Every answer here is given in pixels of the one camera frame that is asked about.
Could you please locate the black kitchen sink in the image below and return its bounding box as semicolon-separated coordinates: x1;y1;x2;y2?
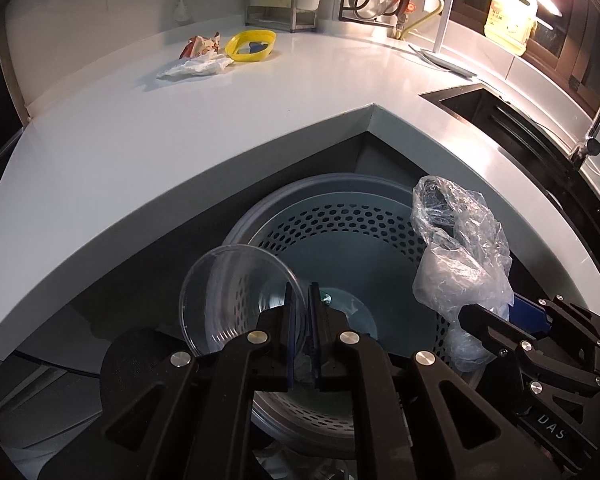
420;82;600;281

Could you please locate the clear plastic cup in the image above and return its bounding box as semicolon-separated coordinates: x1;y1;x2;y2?
178;243;311;359

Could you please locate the red and white wrapper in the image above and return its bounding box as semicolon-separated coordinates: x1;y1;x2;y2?
180;32;222;60

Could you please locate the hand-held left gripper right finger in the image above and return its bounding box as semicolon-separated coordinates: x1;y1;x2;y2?
306;282;563;480

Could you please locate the grey perforated waste bin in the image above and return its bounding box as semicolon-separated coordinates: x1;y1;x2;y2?
223;172;486;443

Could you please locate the dark window frame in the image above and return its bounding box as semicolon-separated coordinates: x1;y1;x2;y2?
452;0;600;111

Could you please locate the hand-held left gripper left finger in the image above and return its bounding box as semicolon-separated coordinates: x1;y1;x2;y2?
37;282;302;480

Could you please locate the yellow plastic bowl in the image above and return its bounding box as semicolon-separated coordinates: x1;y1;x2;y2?
224;30;278;65

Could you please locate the yellow detergent pump bottle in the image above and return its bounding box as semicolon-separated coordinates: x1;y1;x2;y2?
484;0;539;56

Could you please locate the yellow gas hose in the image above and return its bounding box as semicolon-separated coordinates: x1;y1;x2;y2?
400;0;446;41

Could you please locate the metal cutting board rack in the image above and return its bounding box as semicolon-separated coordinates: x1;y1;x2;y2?
244;0;317;34

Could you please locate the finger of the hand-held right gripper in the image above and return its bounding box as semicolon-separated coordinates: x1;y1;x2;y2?
510;295;600;356
456;304;600;398

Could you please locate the clear plastic bag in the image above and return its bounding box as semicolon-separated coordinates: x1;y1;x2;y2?
411;175;515;374

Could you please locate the crumpled white tissue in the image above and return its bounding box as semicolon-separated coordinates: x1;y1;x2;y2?
156;55;235;80

